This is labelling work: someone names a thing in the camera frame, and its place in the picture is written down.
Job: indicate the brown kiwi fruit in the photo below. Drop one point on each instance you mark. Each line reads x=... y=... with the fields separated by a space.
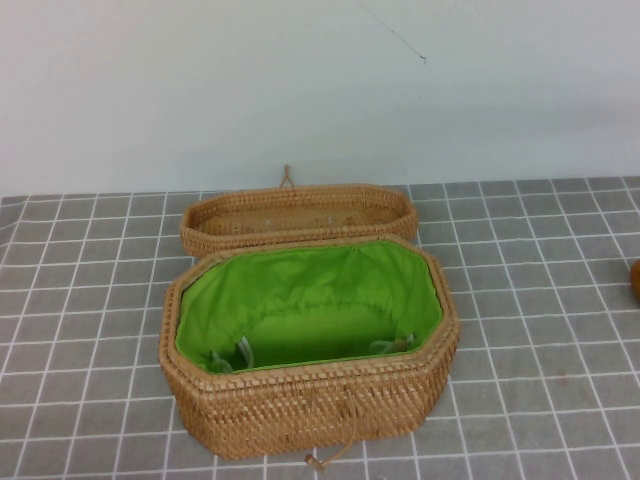
x=635 y=280

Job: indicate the grey white-grid tablecloth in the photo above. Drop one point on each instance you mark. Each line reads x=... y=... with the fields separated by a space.
x=525 y=350

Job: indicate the green fabric basket liner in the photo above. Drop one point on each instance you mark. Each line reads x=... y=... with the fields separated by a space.
x=310 y=280

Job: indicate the woven rattan basket lid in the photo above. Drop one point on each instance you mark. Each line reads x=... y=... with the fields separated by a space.
x=210 y=241

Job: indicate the woven rattan basket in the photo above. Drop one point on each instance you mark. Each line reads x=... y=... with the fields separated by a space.
x=300 y=410

